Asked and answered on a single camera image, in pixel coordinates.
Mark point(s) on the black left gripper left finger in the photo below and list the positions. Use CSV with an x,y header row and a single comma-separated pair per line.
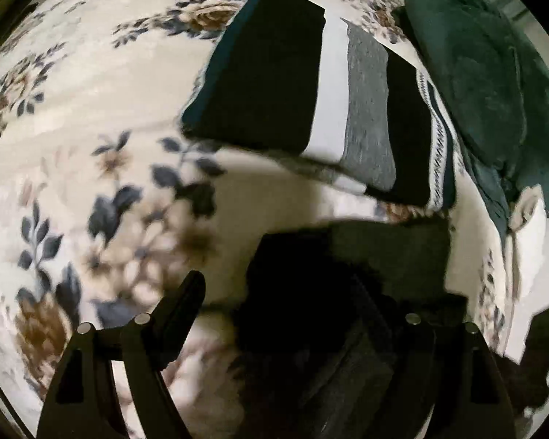
x,y
82,400

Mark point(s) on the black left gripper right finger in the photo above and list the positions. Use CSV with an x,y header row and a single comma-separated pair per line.
x,y
446,382

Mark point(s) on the small black garment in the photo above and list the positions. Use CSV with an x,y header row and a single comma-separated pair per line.
x,y
337,330

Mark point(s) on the stack of folded clothes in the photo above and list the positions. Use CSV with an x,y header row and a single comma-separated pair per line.
x,y
289,78

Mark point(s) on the white cloth with tag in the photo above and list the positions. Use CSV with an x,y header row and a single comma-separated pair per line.
x,y
524,249

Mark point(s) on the floral fleece bed blanket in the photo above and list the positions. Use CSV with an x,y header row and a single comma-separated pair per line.
x,y
102,201

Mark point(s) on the dark green fleece garment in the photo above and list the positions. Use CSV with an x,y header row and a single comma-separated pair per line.
x,y
495,88

